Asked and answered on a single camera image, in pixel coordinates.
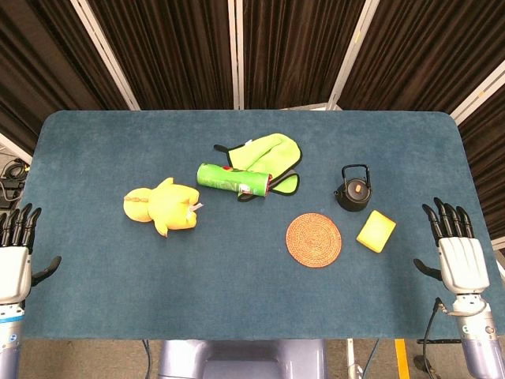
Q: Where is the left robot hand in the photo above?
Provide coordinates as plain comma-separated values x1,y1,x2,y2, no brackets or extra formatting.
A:
0,203,62,306

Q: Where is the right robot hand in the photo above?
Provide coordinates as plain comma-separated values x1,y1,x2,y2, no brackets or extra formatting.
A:
413,197,492,296

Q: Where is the yellow plush toy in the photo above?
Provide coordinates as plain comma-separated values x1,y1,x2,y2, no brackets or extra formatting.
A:
122,177,204,238

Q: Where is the lavender robot base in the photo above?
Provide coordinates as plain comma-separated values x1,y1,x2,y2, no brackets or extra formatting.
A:
156,339,328,379

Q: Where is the yellow sponge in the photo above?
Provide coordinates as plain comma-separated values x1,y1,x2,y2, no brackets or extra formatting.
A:
356,209,397,254

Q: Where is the yellow floor tape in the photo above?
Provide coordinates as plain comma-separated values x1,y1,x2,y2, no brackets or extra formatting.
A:
395,338,411,379

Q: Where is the black cast iron teapot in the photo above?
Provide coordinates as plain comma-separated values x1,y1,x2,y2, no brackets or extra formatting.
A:
333,164,372,212

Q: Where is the white table leg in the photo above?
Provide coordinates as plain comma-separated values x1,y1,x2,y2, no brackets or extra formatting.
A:
346,338,364,379

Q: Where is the round woven coaster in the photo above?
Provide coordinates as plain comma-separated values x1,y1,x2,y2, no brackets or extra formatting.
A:
285,212,343,269

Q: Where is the blue table mat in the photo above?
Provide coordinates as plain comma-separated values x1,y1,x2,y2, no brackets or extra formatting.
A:
15,109,505,341

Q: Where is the green cloth with black trim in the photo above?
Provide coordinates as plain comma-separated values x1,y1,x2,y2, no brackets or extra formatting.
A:
213,133,303,202

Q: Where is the green chips can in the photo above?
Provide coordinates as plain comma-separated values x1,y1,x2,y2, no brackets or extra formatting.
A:
196,162,274,197

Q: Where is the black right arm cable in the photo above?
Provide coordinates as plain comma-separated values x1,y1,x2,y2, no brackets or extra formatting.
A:
421,297,447,379

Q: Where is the black power adapter with cables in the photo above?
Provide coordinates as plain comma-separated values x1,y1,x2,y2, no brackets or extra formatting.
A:
0,157,31,210

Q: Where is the white screen frame post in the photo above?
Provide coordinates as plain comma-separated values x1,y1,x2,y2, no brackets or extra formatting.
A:
69,0,141,111
450,58,505,126
227,0,245,111
327,0,380,111

